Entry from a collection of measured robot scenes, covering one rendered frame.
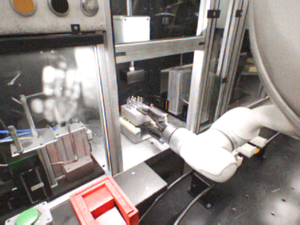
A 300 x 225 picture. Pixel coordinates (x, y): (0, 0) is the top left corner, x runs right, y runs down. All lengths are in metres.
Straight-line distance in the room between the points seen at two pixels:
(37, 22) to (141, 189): 0.52
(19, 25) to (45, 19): 0.05
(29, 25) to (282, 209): 1.06
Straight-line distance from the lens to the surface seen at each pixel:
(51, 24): 0.45
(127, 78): 0.77
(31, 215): 0.50
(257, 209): 1.00
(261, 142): 1.04
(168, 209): 0.89
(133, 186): 0.66
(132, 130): 0.80
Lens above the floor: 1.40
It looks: 28 degrees down
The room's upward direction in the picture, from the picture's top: straight up
